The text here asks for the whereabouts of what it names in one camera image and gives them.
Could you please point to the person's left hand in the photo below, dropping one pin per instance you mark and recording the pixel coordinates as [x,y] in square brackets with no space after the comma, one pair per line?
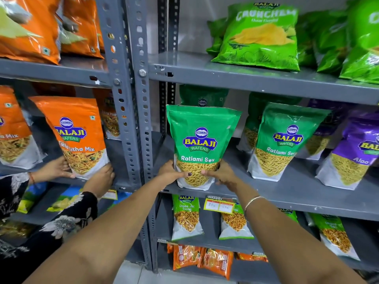
[170,174]

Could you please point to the person's right hand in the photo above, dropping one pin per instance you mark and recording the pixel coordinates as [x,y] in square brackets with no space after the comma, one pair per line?
[228,174]

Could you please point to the small lime-topped snack bag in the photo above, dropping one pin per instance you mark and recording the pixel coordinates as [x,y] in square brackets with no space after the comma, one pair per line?
[288,215]
[235,224]
[186,221]
[334,236]

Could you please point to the small orange snack bag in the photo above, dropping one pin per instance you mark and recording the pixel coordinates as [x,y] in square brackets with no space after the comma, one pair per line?
[251,257]
[216,263]
[186,257]

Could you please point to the grey metal shelf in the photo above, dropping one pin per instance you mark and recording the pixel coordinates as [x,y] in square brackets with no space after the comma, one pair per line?
[237,76]
[74,70]

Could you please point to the purple Aloo Sev packet back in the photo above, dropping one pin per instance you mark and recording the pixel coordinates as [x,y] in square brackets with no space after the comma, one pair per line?
[331,115]

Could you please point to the purple aloo sev packet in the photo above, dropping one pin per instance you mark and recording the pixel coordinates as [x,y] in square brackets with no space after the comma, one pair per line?
[331,115]
[352,171]

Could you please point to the person's right forearm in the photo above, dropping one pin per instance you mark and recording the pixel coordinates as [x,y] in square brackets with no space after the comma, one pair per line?
[296,248]

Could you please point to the another person's forearm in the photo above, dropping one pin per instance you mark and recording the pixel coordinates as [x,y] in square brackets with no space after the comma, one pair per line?
[12,192]
[59,227]

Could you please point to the person's left forearm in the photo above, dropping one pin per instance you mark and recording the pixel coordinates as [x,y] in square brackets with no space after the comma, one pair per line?
[103,239]

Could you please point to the yellow price tag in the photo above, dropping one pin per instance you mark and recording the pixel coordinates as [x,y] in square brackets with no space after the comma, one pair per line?
[110,194]
[219,207]

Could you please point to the silver bangle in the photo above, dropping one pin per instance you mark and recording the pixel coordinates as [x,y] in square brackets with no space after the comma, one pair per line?
[251,200]

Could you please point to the red wrist thread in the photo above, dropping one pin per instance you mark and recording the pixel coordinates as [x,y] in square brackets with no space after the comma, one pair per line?
[32,178]

